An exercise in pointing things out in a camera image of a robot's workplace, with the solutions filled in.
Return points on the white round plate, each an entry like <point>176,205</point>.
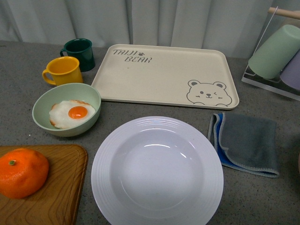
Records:
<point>157,171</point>

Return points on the orange mandarin fruit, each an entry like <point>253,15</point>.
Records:
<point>22,172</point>

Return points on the beige bear tray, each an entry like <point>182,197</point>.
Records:
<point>166,76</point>

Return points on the light green bowl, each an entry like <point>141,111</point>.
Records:
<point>70,91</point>

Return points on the fake fried egg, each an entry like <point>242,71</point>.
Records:
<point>70,113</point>

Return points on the dark green mug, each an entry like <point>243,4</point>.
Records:
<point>81,49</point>

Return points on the yellow mug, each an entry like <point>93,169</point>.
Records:
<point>62,70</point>

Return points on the grey blue folded cloth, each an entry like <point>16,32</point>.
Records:
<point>245,143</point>

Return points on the grey curtain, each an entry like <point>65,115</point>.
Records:
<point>230,26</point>

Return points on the light green cup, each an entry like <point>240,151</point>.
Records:
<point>274,54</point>

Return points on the wooden cutting board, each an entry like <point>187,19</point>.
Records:
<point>57,202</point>

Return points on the purple cup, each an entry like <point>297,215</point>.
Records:
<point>291,73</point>

